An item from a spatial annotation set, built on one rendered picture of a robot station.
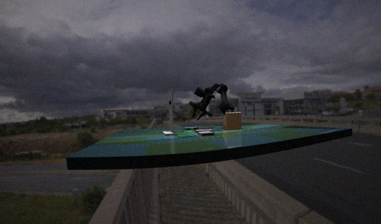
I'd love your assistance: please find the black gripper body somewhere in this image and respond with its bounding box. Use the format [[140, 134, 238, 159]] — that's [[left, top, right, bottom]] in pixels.
[[189, 99, 213, 117]]

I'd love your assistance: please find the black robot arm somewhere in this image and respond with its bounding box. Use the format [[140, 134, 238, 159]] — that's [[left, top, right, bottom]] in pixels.
[[194, 83, 234, 115]]

